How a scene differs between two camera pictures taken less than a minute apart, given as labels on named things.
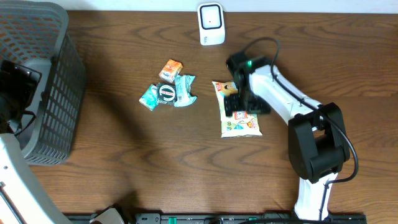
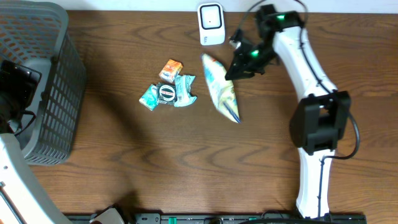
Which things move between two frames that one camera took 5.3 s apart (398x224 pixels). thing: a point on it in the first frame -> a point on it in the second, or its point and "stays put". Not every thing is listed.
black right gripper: [260, 106] -> [242, 68]
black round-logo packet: [166, 93] stays put
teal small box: [149, 98] stays put
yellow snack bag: [240, 123] -> [222, 90]
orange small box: [170, 70] stays put
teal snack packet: [183, 86] stays put
